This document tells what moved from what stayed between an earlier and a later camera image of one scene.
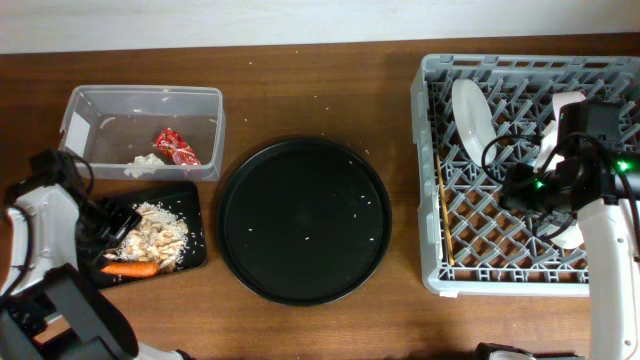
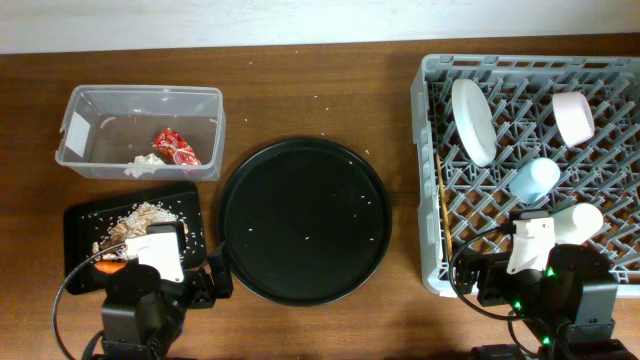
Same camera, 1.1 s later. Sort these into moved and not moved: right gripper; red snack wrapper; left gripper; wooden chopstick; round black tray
Moved: right gripper; left gripper
Not moved: wooden chopstick; round black tray; red snack wrapper
